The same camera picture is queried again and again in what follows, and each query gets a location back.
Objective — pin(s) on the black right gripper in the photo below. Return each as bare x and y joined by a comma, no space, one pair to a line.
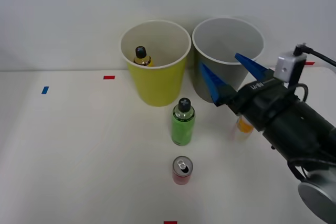
262,100

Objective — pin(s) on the yellow label plastic bottle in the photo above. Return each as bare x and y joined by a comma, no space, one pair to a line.
142,60

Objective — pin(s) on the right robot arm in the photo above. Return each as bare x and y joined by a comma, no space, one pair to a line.
302,132

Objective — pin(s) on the grey plastic waste bin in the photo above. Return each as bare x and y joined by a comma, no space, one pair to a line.
225,37

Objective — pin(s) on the orange and white drink can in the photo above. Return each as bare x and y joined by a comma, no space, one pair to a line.
244,127

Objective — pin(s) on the green label plastic bottle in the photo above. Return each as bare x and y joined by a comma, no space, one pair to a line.
182,129

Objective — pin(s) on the yellow-green plastic waste bin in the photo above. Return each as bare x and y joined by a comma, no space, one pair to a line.
157,85

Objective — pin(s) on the red drink can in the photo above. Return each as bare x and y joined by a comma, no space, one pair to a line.
181,178

